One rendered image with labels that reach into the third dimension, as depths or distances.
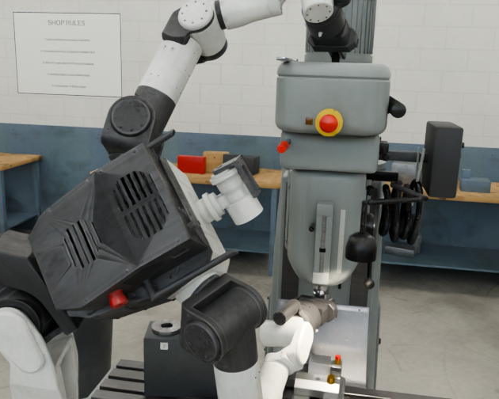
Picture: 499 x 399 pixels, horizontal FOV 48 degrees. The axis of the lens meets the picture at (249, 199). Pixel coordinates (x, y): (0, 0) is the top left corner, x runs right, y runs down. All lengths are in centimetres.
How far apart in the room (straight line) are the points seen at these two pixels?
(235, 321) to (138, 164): 33
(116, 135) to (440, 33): 484
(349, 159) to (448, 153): 43
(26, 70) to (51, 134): 73
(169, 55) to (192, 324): 57
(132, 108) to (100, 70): 509
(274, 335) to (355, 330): 66
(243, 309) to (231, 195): 23
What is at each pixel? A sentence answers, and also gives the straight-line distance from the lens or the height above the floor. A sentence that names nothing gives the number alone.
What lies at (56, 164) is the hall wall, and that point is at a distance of 658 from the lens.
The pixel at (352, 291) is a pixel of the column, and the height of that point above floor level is 113.
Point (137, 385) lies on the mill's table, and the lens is 185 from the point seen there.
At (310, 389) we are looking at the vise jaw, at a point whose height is 101.
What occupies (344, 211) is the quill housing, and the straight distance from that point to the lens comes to 145.
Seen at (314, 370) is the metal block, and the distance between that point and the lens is 169.
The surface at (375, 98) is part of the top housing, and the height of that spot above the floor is 182.
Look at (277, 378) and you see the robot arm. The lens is 134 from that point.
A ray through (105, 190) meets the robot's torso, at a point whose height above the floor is 166.
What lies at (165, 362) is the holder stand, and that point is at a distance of 173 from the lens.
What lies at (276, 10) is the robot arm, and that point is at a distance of 130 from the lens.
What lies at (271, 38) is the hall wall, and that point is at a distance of 576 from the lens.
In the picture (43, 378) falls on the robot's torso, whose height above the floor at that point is 126.
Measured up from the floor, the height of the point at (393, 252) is 26.
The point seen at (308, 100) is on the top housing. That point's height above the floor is 181.
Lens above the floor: 187
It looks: 13 degrees down
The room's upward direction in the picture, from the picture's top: 2 degrees clockwise
